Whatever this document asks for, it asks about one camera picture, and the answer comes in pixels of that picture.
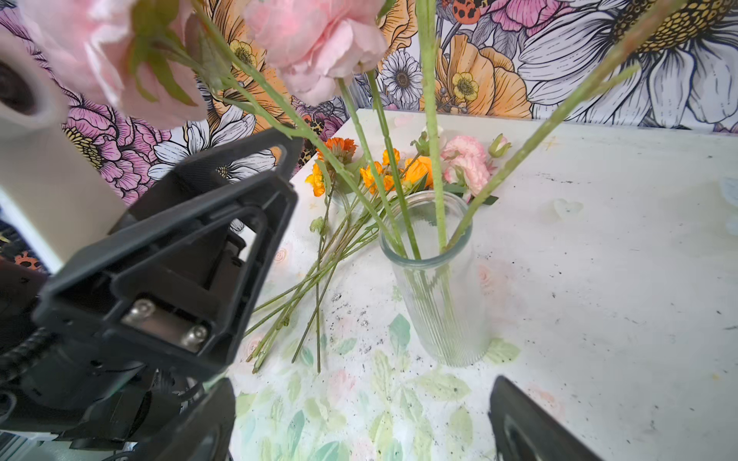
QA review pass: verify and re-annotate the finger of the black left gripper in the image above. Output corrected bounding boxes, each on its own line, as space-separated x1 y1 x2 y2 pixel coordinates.
34 171 298 380
113 129 304 231

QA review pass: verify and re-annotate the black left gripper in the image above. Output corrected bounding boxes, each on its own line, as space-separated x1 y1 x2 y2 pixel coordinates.
1 261 209 449

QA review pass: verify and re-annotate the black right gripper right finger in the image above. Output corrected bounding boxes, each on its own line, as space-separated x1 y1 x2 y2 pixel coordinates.
488 376 602 461

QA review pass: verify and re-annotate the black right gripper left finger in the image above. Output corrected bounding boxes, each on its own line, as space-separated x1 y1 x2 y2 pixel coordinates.
127 378 236 461

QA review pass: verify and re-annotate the light pink peony stem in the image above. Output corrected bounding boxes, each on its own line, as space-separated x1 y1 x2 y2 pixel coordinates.
16 0 422 260

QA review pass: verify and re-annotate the cream rose flower stem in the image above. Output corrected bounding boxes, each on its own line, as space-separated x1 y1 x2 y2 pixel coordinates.
338 70 421 259

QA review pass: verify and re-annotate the orange daisy flower stem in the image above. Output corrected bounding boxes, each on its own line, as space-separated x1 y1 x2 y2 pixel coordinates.
247 136 376 370

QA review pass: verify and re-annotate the clear glass vase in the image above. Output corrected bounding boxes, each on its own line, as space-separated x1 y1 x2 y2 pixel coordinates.
380 191 492 367

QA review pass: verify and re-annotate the pink white rose stem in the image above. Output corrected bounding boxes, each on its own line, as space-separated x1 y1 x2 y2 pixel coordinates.
441 134 511 202

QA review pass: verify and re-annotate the white carnation flower stem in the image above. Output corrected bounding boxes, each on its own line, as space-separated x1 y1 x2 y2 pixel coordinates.
415 0 448 255

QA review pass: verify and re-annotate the pink carnation flower stem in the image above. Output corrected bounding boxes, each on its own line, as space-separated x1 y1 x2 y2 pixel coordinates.
441 0 685 252

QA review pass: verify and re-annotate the orange yellow ranunculus stem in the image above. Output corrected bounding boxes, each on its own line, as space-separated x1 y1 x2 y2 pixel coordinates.
306 161 332 374

